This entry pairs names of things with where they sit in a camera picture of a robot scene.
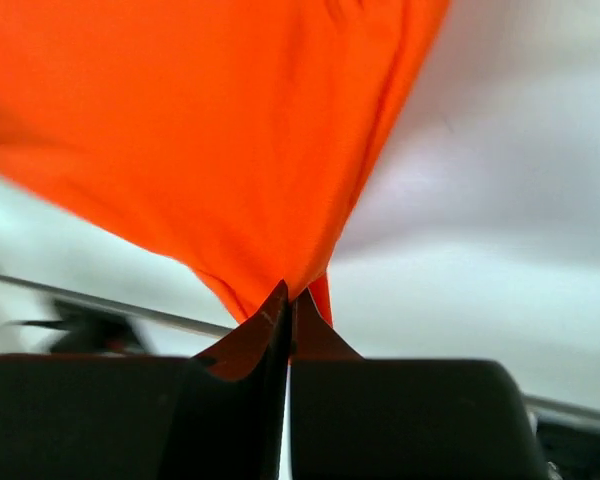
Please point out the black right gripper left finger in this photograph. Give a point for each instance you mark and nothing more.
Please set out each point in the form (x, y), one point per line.
(215, 415)

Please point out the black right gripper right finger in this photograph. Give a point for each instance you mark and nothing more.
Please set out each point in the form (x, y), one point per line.
(358, 418)

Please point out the orange t shirt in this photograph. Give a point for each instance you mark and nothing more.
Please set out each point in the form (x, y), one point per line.
(232, 136)

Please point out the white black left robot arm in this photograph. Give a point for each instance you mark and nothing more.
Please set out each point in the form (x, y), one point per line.
(87, 329)

